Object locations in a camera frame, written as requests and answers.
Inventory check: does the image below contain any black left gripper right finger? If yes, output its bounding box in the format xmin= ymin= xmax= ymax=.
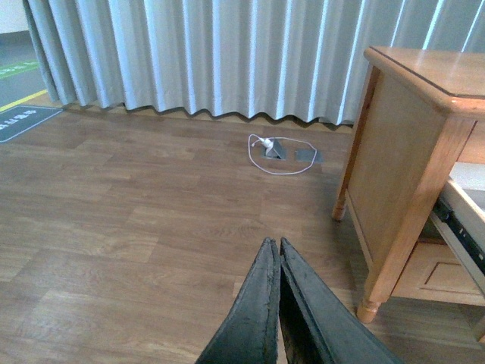
xmin=280 ymin=237 xmax=402 ymax=363

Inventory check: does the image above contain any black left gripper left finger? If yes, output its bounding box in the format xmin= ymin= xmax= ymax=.
xmin=196 ymin=237 xmax=280 ymax=363

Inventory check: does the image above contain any wooden top drawer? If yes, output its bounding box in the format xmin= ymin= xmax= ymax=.
xmin=430 ymin=162 xmax=484 ymax=291

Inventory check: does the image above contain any closed grey floor socket cover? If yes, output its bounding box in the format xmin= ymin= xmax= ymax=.
xmin=295 ymin=149 xmax=324 ymax=164

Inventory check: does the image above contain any open grey floor socket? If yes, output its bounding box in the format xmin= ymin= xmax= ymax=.
xmin=261 ymin=138 xmax=286 ymax=160

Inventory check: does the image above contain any white floor charger plug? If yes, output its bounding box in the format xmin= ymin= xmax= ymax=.
xmin=258 ymin=138 xmax=274 ymax=149

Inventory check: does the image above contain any wooden nightstand cabinet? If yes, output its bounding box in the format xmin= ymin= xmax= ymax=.
xmin=333 ymin=46 xmax=484 ymax=323

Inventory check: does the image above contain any grey pleated curtain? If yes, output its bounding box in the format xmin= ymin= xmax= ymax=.
xmin=23 ymin=1 xmax=484 ymax=124

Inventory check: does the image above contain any grey floor sign mat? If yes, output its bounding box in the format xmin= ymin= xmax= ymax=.
xmin=0 ymin=105 xmax=63 ymax=143

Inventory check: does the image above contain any white floor cable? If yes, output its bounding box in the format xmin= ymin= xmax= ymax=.
xmin=248 ymin=133 xmax=318 ymax=177

